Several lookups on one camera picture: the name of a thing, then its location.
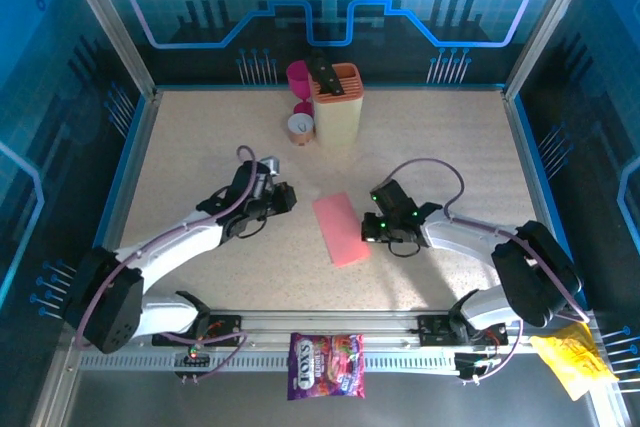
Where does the magenta plastic goblet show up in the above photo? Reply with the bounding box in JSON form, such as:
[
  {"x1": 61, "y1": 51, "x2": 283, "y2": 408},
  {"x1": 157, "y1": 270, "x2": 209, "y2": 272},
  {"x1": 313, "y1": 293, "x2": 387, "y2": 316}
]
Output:
[{"x1": 286, "y1": 59, "x2": 317, "y2": 116}]

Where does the aluminium front frame rail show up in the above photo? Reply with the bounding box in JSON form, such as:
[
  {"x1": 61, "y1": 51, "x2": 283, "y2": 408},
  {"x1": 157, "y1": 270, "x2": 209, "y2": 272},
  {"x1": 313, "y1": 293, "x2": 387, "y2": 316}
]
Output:
[{"x1": 63, "y1": 309, "x2": 601, "y2": 356}]

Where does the purple Fox's candy bag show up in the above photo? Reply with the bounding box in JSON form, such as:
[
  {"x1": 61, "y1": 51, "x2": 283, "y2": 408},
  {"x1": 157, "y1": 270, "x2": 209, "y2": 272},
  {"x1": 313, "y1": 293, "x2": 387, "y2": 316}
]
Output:
[{"x1": 286, "y1": 331, "x2": 366, "y2": 401}]

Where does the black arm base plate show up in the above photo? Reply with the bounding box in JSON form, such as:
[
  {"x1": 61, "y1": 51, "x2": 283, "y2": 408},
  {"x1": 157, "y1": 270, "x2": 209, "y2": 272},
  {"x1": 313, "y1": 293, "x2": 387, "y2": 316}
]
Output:
[
  {"x1": 151, "y1": 314, "x2": 244, "y2": 347},
  {"x1": 417, "y1": 313, "x2": 510, "y2": 347}
]

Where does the slotted grey cable duct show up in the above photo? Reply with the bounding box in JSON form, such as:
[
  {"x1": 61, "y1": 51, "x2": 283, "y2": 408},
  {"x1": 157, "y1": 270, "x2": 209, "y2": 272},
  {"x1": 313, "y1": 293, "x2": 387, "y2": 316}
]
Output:
[{"x1": 79, "y1": 352, "x2": 464, "y2": 373}]

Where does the copper can white lid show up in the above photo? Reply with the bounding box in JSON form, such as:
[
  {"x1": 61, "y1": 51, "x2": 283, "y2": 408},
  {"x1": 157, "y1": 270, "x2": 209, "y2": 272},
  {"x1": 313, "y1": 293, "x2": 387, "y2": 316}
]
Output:
[{"x1": 286, "y1": 113, "x2": 316, "y2": 147}]

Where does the yellow plastic bag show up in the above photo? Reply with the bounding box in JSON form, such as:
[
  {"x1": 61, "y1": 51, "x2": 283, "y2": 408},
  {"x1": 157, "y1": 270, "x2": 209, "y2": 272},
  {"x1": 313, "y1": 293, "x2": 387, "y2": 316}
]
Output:
[{"x1": 529, "y1": 321, "x2": 621, "y2": 402}]

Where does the aluminium side rail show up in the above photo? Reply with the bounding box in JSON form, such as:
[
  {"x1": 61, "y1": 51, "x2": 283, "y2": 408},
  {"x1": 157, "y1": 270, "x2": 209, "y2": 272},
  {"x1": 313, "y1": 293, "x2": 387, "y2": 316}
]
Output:
[
  {"x1": 501, "y1": 89, "x2": 576, "y2": 312},
  {"x1": 82, "y1": 89, "x2": 162, "y2": 312}
]

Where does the aluminium frame post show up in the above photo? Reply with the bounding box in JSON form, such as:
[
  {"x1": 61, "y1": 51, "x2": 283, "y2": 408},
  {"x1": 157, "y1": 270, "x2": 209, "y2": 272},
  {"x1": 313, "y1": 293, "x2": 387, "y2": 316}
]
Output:
[
  {"x1": 502, "y1": 0, "x2": 604, "y2": 101},
  {"x1": 54, "y1": 0, "x2": 161, "y2": 101}
]

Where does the black controller board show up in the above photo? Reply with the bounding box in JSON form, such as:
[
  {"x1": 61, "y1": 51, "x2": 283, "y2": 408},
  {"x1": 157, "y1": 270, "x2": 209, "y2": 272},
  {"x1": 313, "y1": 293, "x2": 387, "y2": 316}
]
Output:
[
  {"x1": 453, "y1": 351, "x2": 501, "y2": 387},
  {"x1": 173, "y1": 350, "x2": 211, "y2": 384}
]

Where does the beige knife block orange top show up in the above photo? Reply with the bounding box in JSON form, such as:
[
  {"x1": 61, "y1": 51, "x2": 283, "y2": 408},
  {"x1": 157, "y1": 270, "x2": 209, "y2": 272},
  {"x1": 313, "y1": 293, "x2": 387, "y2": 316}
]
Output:
[{"x1": 307, "y1": 62, "x2": 365, "y2": 148}]

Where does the black knife handle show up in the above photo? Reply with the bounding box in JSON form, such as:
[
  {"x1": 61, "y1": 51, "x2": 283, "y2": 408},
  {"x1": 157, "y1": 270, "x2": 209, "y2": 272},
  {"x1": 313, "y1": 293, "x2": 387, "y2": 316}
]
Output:
[{"x1": 305, "y1": 49, "x2": 346, "y2": 97}]

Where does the pink paper sheet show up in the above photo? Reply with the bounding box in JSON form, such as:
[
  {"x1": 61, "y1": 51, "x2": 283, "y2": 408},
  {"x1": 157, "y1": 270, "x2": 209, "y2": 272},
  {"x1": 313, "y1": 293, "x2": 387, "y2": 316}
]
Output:
[{"x1": 312, "y1": 190, "x2": 371, "y2": 268}]

